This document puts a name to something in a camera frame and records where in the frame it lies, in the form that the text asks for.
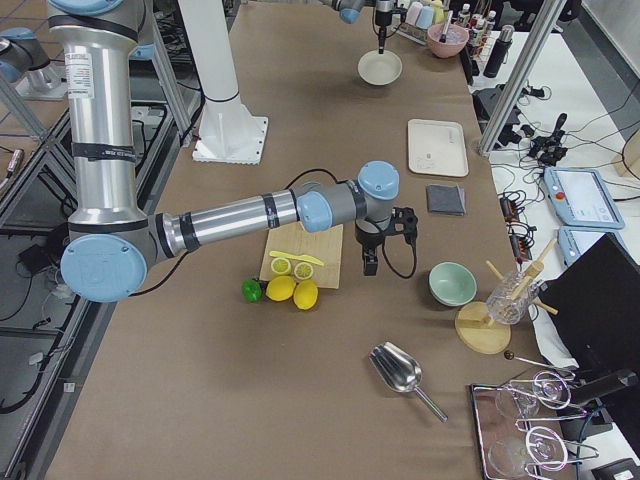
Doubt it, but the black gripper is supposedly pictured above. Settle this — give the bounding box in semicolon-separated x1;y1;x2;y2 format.
355;218;392;276
374;0;394;54

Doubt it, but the beige round plate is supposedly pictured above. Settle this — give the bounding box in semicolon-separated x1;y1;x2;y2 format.
357;50;403;86

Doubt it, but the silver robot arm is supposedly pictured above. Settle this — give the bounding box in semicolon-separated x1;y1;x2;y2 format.
48;1;400;303
321;0;396;54

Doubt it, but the beige rectangular tray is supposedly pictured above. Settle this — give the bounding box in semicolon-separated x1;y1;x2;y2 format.
407;119;469;178

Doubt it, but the metal tray with glasses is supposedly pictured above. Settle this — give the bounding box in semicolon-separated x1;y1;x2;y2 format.
469;370;599;479

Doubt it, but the white cup rack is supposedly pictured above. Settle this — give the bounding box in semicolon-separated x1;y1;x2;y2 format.
398;1;447;45

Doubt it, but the wooden cutting board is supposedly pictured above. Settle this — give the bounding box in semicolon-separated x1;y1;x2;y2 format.
258;223;345;291

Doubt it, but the metal muddler in bowl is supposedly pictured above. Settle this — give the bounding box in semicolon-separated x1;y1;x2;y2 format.
439;10;454;44

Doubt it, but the yellow plastic knife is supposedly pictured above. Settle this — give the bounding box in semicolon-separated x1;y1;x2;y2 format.
269;250;325;267

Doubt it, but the right lemon half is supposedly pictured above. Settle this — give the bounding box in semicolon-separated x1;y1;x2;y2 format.
293;262;315;281

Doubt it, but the lemon half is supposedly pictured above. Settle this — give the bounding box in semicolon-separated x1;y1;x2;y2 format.
270;257;292;276
293;262;315;281

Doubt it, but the right whole yellow lemon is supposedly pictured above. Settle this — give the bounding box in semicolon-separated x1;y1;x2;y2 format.
293;280;319;310

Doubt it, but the whole yellow lemon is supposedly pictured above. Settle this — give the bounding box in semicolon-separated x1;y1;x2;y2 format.
266;276;297;302
293;280;319;310

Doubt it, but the pink bowl with ice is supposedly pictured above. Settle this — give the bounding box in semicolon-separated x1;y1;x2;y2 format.
427;23;469;59

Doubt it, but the mint green bowl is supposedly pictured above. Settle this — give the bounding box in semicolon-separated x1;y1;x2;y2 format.
428;262;477;307

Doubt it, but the left lemon half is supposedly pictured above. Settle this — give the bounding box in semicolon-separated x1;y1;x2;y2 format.
270;257;292;276

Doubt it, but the left whole yellow lemon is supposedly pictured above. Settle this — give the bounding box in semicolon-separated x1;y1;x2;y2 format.
266;276;297;302

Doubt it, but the grey folded cloth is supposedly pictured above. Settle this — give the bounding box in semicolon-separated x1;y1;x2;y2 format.
426;184;466;216

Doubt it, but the black thermos bottle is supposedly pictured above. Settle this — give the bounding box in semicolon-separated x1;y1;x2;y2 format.
483;24;515;78

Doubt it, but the metal ice scoop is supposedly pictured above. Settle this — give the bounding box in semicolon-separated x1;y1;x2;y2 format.
369;341;448;423

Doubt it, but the green lime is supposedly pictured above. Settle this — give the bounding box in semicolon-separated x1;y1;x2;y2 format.
241;279;263;303

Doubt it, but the wooden cup tree stand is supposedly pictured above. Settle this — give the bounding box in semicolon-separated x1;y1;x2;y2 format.
455;238;558;354

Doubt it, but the clear crystal glass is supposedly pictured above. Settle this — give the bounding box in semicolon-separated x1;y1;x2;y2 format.
486;271;539;325

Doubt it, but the lower blue teach pendant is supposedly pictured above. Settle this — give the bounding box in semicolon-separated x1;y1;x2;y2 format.
557;225;625;267

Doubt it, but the blue teach pendant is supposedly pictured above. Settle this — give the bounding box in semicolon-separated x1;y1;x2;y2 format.
557;225;625;267
543;167;625;230

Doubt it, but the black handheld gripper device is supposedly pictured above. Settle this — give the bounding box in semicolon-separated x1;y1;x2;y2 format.
528;113;568;167

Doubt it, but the upper blue teach pendant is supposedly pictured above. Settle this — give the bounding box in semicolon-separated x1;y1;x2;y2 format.
543;167;625;230

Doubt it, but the black monitor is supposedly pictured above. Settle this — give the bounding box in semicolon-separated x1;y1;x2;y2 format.
540;233;639;374

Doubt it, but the black cable wrist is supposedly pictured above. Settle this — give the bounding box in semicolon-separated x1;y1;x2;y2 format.
377;234;418;280

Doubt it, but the black camera mount wrist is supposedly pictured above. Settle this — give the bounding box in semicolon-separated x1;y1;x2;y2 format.
393;0;410;26
389;207;418;246

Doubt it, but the aluminium frame post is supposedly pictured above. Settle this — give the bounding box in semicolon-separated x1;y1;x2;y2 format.
478;0;565;158

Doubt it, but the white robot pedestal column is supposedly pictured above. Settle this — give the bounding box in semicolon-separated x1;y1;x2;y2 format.
179;0;268;165

